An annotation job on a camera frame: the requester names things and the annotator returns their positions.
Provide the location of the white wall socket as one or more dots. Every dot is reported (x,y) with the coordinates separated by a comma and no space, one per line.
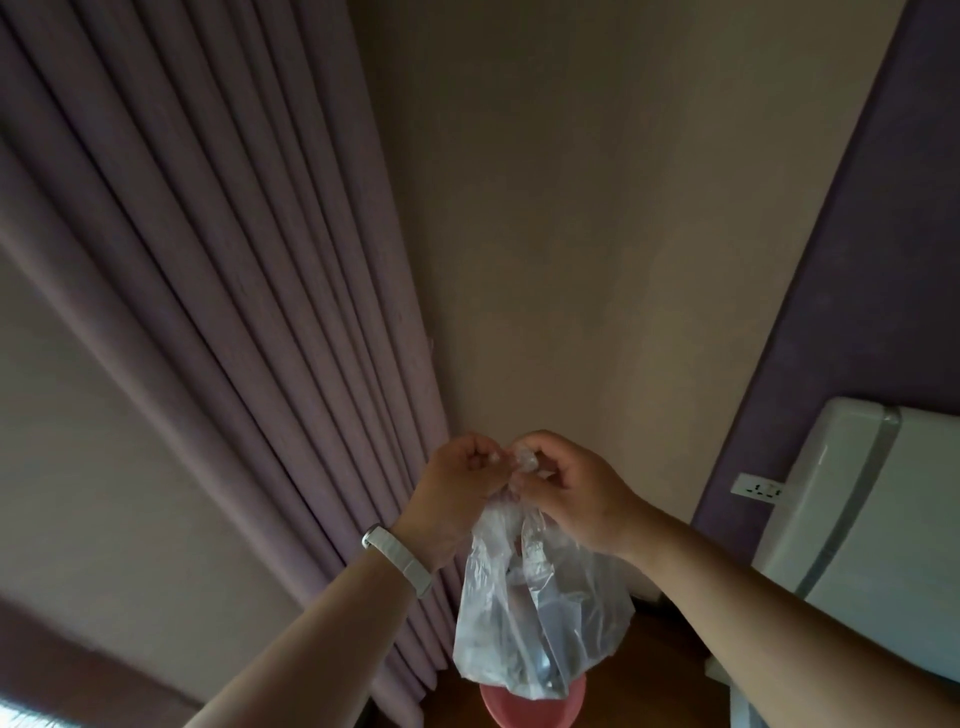
(759,489)

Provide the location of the person's right thumb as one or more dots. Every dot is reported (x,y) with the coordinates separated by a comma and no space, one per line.
(525,491)

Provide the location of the purple curtain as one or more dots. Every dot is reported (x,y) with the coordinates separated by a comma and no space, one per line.
(225,300)

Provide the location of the white refrigerator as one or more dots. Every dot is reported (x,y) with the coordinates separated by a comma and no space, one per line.
(862,540)

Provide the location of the person's right forearm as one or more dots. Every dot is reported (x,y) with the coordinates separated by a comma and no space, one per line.
(795,637)

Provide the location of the clear plastic bag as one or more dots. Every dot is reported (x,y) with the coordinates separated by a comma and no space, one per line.
(540,607)

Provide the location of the person's right hand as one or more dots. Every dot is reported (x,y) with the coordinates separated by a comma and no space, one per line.
(577,495)

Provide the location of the white wristband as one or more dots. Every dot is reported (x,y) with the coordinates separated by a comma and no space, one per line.
(397,556)

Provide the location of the pink plastic bucket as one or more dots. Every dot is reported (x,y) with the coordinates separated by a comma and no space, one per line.
(534,701)

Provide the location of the person's left hand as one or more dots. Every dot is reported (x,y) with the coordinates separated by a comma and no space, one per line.
(450,495)

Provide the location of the person's left fingers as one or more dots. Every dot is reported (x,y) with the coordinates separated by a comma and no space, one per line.
(480,457)

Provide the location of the person's left forearm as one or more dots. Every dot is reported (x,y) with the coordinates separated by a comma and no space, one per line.
(315,645)

